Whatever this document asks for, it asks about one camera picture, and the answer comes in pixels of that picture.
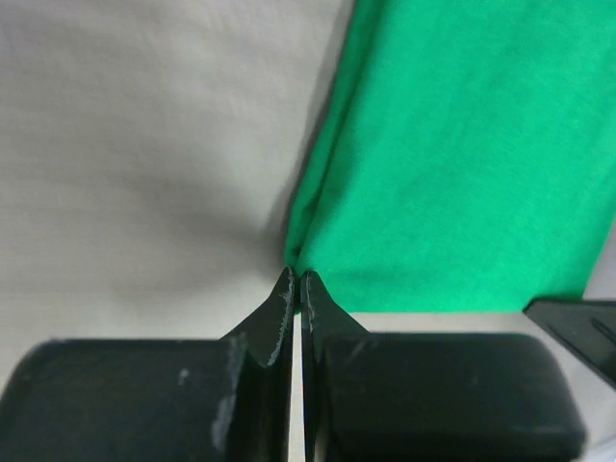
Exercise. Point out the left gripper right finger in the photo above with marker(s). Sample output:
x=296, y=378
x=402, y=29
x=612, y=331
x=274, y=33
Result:
x=373, y=396

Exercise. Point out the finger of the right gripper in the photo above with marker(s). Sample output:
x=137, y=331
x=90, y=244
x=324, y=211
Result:
x=586, y=328

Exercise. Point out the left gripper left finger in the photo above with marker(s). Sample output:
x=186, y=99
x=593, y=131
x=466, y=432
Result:
x=158, y=400

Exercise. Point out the green t shirt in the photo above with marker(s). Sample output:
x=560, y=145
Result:
x=467, y=158

